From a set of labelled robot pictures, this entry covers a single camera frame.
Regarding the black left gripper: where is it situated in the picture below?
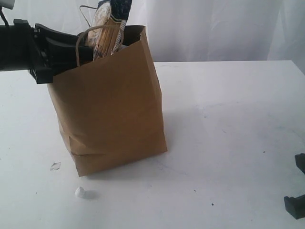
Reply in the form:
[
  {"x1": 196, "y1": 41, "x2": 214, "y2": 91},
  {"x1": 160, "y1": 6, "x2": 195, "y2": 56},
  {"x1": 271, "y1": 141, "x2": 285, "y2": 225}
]
[{"x1": 13, "y1": 19, "x2": 93, "y2": 84}]

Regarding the spaghetti packet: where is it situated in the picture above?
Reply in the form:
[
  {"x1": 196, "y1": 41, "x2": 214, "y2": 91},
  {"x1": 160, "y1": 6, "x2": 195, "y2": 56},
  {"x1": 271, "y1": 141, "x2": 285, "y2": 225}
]
[{"x1": 86, "y1": 0, "x2": 132, "y2": 60}]

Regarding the white candy piece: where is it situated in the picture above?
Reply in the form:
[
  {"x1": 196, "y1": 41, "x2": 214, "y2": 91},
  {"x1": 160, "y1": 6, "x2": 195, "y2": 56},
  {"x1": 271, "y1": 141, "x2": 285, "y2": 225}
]
[{"x1": 74, "y1": 187, "x2": 86, "y2": 198}]

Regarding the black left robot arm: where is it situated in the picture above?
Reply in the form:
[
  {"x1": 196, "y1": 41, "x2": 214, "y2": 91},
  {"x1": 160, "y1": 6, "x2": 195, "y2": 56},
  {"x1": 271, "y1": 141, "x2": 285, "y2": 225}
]
[{"x1": 0, "y1": 19, "x2": 78, "y2": 84}]

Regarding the brown paper bag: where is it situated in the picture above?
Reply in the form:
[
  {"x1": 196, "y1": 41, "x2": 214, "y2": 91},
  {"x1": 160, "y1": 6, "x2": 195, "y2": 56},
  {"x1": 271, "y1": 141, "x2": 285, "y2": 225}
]
[{"x1": 48, "y1": 26, "x2": 167, "y2": 177}]

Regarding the clear plastic scrap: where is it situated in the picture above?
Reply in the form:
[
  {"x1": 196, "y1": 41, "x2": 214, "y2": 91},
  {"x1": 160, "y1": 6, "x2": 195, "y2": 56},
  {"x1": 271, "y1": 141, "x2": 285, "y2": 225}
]
[{"x1": 50, "y1": 162, "x2": 61, "y2": 171}]

